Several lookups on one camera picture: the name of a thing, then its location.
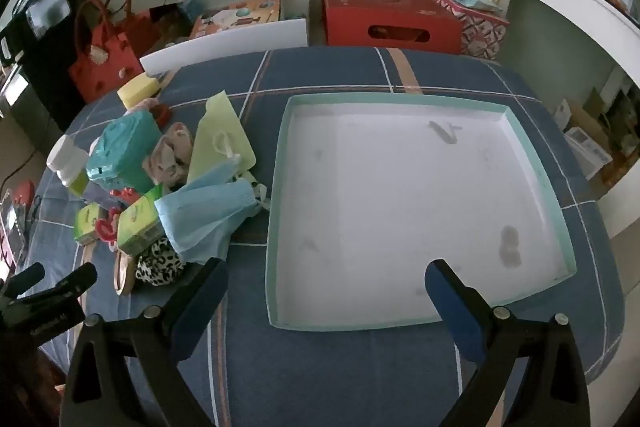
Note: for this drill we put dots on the blue water bottle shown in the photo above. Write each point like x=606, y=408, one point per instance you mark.
x=192, y=8

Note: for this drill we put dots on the yellow sponge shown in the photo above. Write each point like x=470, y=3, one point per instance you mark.
x=138, y=89

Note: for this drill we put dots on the dark red scrunchie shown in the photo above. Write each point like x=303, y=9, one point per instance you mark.
x=161, y=114

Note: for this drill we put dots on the white tray with teal rim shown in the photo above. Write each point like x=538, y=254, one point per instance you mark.
x=369, y=188

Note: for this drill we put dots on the red stool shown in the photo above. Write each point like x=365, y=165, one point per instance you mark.
x=22, y=198

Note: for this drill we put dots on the light blue face mask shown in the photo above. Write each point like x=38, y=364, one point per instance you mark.
x=200, y=218

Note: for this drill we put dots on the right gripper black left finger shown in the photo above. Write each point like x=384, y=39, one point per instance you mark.
x=99, y=390

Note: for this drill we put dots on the red cardboard box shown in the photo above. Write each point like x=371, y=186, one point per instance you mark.
x=421, y=25

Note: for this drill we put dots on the red patterned box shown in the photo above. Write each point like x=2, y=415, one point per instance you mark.
x=481, y=32

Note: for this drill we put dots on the white cap jar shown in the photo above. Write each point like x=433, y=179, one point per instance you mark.
x=68, y=162

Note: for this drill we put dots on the pink beige plush toy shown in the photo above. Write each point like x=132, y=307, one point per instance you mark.
x=170, y=159

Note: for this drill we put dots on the white foam board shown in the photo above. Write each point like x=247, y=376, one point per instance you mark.
x=284, y=34

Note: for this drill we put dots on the tan tape roll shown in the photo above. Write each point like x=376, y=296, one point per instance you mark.
x=124, y=273

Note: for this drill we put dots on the red felt handbag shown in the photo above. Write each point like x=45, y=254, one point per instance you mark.
x=110, y=57

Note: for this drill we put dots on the teal wet wipes pack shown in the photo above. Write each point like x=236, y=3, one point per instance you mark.
x=116, y=162

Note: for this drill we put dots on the orange toy box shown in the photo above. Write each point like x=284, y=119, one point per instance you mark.
x=234, y=15

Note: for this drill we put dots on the leopard print scrunchie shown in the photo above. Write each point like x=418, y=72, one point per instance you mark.
x=159, y=264

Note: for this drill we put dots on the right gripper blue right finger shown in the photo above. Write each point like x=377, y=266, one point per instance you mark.
x=553, y=389

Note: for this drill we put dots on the lime green cloth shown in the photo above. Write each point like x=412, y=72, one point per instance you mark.
x=220, y=136

